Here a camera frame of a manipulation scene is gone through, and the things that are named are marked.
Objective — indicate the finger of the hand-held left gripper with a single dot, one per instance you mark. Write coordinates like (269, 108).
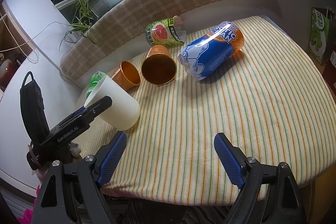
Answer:
(98, 107)

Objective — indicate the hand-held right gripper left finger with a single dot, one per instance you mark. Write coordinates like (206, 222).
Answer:
(113, 158)

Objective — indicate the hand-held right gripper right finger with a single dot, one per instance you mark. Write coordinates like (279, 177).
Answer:
(228, 158)

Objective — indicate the white cup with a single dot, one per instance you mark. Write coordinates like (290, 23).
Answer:
(120, 108)

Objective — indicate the small orange cup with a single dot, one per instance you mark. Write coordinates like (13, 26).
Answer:
(130, 74)

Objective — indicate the large orange cup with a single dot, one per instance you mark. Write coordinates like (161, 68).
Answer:
(158, 70)

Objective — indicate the green grapefruit print cup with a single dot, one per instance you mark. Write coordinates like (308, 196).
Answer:
(160, 33)

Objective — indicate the blue and orange cup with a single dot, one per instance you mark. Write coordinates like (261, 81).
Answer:
(207, 53)

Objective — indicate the green tea bottle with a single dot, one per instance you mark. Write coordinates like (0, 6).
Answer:
(94, 82)

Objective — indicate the black bag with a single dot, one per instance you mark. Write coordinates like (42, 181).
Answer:
(32, 108)

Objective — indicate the striped table cloth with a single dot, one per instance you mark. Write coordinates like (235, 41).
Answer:
(236, 113)

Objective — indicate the pink cloth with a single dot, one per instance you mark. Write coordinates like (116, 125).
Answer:
(26, 208)

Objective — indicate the red round jar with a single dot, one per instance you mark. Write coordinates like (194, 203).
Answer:
(5, 70)

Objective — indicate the brown plaid blanket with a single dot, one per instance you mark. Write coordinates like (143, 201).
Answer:
(157, 1)

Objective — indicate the dark brown box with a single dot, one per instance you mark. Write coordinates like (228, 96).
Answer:
(330, 74)

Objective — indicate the green printed box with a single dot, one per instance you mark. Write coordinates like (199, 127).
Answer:
(321, 35)

